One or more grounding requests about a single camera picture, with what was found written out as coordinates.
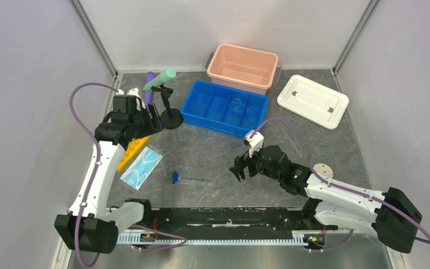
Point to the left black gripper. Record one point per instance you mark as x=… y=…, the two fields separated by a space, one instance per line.
x=154 y=125

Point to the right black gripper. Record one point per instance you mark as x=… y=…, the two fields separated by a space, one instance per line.
x=241 y=162

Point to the yellow test tube rack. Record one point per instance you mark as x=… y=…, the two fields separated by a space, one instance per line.
x=133 y=147

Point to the blue funnel with stem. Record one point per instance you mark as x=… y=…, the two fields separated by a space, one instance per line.
x=177 y=178

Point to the clear plastic pipette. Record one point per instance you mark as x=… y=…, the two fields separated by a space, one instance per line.
x=294 y=144

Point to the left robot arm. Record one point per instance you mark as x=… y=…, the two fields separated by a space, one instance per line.
x=87 y=226

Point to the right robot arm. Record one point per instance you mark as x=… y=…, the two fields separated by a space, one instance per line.
x=390 y=216

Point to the purple foam cylinder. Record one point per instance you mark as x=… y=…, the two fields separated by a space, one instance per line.
x=148 y=95

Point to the green foam cylinder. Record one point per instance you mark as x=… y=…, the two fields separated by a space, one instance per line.
x=166 y=76

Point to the blue divided plastic tray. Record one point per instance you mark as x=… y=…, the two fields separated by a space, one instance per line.
x=224 y=109

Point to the blue face mask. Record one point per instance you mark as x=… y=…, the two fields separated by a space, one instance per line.
x=141 y=168

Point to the white round disc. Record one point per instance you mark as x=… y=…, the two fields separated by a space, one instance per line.
x=323 y=171

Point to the pink plastic bin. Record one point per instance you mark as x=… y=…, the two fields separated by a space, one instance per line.
x=242 y=68

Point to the white plastic lid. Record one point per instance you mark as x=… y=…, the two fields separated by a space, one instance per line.
x=313 y=101

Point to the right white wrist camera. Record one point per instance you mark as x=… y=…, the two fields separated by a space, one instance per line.
x=255 y=141

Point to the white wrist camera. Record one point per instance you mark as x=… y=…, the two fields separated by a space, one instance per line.
x=255 y=141
x=140 y=105

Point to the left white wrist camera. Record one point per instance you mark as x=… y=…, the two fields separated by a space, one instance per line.
x=140 y=105

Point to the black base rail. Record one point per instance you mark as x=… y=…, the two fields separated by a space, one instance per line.
x=231 y=223

